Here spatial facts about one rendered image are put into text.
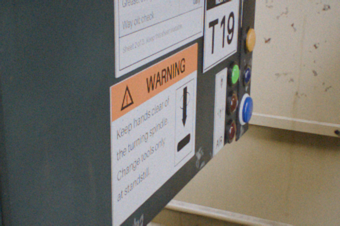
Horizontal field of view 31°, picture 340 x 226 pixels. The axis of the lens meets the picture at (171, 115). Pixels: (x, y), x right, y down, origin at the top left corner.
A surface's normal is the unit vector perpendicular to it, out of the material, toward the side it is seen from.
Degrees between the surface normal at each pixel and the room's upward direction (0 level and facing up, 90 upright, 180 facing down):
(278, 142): 90
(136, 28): 90
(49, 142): 90
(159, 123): 90
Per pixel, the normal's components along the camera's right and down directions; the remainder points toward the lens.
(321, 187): -0.40, 0.29
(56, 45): 0.92, 0.14
